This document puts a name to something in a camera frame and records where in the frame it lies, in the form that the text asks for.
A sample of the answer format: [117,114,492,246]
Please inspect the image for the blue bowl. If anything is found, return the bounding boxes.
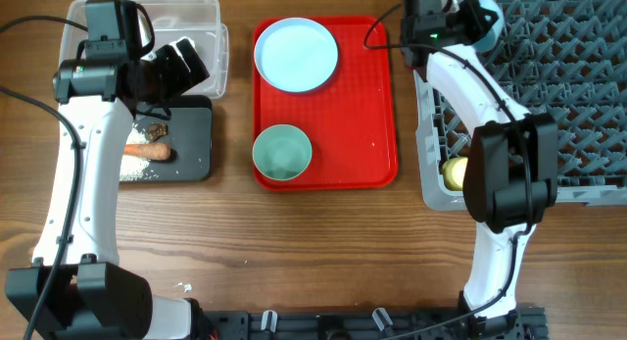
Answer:
[458,0,505,53]

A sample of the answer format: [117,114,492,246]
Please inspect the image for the dark brown food scrap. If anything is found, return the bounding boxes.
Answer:
[145,122,169,142]

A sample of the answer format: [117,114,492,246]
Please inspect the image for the orange carrot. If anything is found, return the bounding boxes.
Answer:
[123,142,171,161]

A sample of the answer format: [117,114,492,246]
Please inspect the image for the white rice pile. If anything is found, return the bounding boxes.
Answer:
[120,125,150,182]

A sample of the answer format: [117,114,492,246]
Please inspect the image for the white round plate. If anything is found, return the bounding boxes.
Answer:
[254,18,339,93]

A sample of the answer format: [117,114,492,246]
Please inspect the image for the green bowl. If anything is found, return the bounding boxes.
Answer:
[252,124,313,181]

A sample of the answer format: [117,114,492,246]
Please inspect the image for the yellow plastic cup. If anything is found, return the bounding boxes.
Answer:
[441,157,468,191]

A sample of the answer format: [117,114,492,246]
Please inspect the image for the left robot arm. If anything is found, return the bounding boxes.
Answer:
[5,0,218,339]

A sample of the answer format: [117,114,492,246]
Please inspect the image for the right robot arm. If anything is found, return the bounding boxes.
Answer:
[401,0,557,336]

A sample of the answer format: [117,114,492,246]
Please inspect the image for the grey dishwasher rack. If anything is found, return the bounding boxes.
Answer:
[403,0,627,213]

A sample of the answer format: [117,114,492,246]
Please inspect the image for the black plastic tray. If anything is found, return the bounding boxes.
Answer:
[126,95,213,182]

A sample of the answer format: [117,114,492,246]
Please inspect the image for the clear plastic bin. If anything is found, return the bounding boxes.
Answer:
[53,0,228,103]

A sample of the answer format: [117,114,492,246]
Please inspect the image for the red serving tray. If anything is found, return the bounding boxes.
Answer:
[252,15,399,191]

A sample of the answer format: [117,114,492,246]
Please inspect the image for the small white debris bit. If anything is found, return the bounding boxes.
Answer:
[176,282,193,293]

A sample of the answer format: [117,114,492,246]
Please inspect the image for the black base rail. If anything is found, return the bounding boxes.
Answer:
[205,307,550,340]

